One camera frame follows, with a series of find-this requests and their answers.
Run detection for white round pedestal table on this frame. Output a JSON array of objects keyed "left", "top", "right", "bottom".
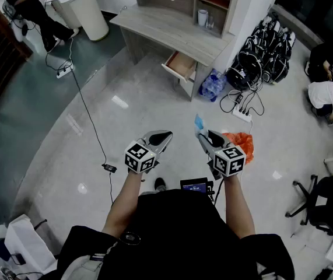
[{"left": 46, "top": 0, "right": 110, "bottom": 43}]

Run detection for dark brown wooden cabinet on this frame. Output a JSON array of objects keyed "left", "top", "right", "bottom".
[{"left": 0, "top": 0, "right": 34, "bottom": 114}]

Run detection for wooden desk drawer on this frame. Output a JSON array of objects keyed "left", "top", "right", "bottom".
[{"left": 161, "top": 50, "right": 198, "bottom": 84}]

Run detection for black power adapter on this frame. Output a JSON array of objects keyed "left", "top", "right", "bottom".
[{"left": 101, "top": 162, "right": 118, "bottom": 174}]

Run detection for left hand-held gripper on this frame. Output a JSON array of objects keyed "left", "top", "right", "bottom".
[{"left": 124, "top": 129, "right": 173, "bottom": 175}]

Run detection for orange plastic bag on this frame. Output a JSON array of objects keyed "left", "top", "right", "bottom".
[{"left": 222, "top": 132, "right": 255, "bottom": 165}]

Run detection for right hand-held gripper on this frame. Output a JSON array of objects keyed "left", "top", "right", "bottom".
[{"left": 198, "top": 129, "right": 247, "bottom": 181}]

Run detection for person's black shoe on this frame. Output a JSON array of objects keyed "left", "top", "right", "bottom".
[{"left": 153, "top": 177, "right": 167, "bottom": 192}]

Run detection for white cup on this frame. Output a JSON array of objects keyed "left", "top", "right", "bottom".
[{"left": 197, "top": 9, "right": 209, "bottom": 27}]

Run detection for person's grey trouser leg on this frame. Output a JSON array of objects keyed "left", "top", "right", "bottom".
[{"left": 139, "top": 188, "right": 167, "bottom": 197}]

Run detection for black office chair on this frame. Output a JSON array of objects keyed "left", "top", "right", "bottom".
[{"left": 285, "top": 173, "right": 333, "bottom": 244}]

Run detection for pack of water bottles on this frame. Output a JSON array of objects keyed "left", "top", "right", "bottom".
[{"left": 198, "top": 68, "right": 227, "bottom": 103}]

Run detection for white storage box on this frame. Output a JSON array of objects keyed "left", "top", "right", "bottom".
[{"left": 4, "top": 213, "right": 58, "bottom": 280}]

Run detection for black device with screen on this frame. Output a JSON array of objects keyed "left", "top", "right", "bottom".
[{"left": 180, "top": 178, "right": 216, "bottom": 201}]

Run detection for person's right forearm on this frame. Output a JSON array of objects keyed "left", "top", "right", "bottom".
[{"left": 223, "top": 173, "right": 256, "bottom": 239}]

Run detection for person's left forearm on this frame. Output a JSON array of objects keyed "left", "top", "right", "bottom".
[{"left": 101, "top": 170, "right": 144, "bottom": 236}]

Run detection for small blue packet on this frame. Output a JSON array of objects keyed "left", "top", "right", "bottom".
[{"left": 194, "top": 113, "right": 208, "bottom": 137}]

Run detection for tangle of black cables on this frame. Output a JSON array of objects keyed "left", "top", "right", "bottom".
[{"left": 219, "top": 82, "right": 265, "bottom": 117}]

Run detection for grey wooden desk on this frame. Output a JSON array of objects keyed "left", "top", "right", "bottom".
[{"left": 110, "top": 4, "right": 234, "bottom": 102}]

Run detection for person's black shirt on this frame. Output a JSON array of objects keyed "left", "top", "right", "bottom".
[{"left": 57, "top": 188, "right": 296, "bottom": 280}]

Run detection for round black badge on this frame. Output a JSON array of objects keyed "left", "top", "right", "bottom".
[{"left": 118, "top": 231, "right": 141, "bottom": 246}]

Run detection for long black floor cable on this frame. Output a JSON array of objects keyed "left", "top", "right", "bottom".
[{"left": 70, "top": 68, "right": 108, "bottom": 166}]

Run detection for white power strip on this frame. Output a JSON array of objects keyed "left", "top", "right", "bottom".
[
  {"left": 232, "top": 105, "right": 253, "bottom": 123},
  {"left": 56, "top": 65, "right": 75, "bottom": 79}
]

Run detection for pile of black white headsets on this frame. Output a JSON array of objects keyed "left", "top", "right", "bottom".
[{"left": 226, "top": 13, "right": 297, "bottom": 92}]

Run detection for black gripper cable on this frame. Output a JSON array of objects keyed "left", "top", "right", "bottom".
[{"left": 212, "top": 177, "right": 225, "bottom": 207}]

